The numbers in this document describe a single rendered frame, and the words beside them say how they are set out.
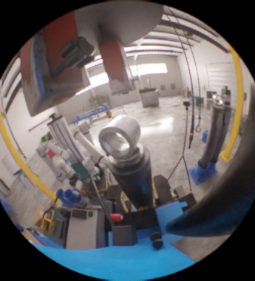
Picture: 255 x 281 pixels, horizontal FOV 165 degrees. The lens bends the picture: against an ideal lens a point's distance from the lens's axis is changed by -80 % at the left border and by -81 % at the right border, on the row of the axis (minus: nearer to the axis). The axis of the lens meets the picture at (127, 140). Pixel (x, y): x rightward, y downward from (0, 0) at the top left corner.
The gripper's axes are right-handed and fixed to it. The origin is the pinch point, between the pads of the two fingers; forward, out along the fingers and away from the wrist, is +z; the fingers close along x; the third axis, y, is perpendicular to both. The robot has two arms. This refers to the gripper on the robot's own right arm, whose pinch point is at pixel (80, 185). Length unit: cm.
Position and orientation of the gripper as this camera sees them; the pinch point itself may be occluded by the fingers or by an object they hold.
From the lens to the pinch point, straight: 98.7
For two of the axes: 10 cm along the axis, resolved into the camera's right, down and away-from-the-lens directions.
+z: 2.4, 8.3, 5.0
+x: 0.8, 5.0, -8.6
